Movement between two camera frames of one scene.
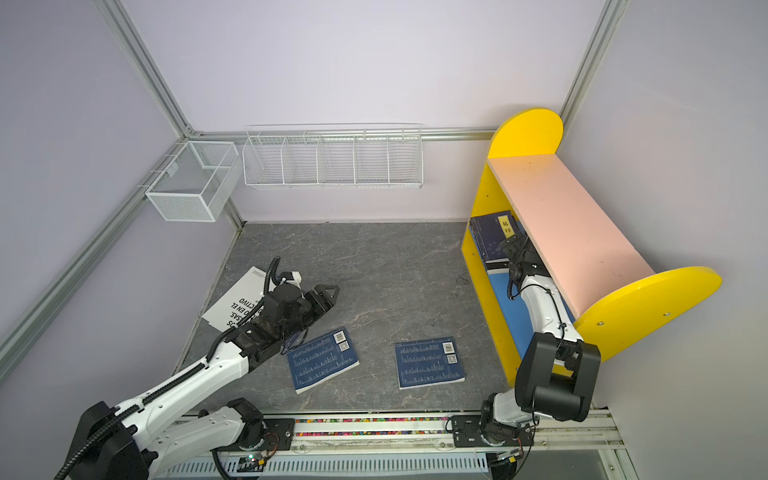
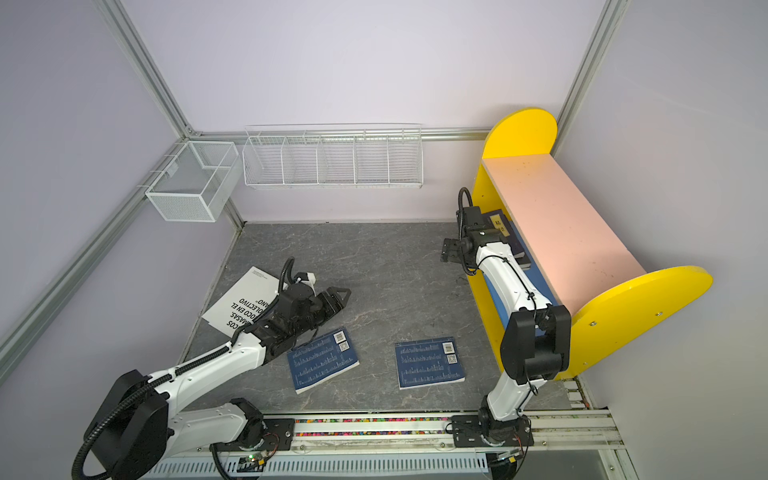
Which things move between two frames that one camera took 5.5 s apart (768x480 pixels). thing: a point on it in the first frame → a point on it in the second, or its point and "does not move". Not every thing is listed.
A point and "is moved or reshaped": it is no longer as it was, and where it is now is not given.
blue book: [428, 362] does not move
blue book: [322, 360] does not move
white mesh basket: [194, 185] does not move
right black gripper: [513, 246] → [451, 251]
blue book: [491, 231] is moved or reshaped
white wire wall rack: [383, 155] does not move
